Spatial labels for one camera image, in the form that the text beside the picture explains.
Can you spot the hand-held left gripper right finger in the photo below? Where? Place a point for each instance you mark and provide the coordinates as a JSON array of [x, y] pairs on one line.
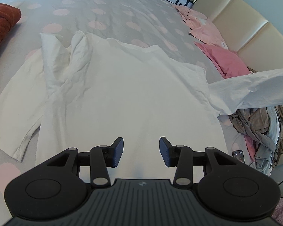
[[165, 151]]

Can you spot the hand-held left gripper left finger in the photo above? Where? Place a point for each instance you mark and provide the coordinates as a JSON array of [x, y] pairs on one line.
[[118, 151]]

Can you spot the white long-sleeve shirt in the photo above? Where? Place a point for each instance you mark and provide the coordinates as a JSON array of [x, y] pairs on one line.
[[132, 87]]

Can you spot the pile of mixed clothes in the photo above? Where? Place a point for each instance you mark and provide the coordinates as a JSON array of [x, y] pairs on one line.
[[281, 120]]

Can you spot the black phone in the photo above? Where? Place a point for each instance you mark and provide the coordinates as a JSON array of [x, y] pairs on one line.
[[238, 156]]

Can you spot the pink cloth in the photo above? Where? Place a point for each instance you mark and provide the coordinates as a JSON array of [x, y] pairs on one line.
[[249, 146]]

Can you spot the grey-brown garment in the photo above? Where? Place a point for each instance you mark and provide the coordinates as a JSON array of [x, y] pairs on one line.
[[254, 120]]

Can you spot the light blue garment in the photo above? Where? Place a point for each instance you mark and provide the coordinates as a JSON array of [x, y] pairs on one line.
[[272, 131]]

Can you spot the dark pink pillow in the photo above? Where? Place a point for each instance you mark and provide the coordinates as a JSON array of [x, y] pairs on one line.
[[224, 58]]

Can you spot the light pink printed pillow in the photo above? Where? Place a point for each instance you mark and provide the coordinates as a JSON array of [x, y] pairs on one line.
[[202, 33]]

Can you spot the bed with polka dot sheet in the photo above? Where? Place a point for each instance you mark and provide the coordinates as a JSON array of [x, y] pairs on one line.
[[108, 9]]

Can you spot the beige padded headboard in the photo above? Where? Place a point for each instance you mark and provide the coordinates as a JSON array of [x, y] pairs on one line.
[[261, 28]]

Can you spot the rust red cloth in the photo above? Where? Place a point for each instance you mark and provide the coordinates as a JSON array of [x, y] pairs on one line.
[[2, 23]]

